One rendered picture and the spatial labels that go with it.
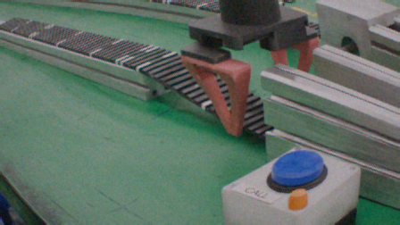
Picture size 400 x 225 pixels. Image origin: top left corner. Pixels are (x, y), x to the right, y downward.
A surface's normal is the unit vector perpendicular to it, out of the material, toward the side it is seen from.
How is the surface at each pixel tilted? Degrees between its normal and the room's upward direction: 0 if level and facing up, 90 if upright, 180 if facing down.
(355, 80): 90
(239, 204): 90
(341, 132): 90
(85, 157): 0
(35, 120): 0
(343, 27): 90
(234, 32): 1
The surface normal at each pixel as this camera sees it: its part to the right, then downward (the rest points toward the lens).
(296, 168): -0.11, -0.89
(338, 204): 0.66, 0.23
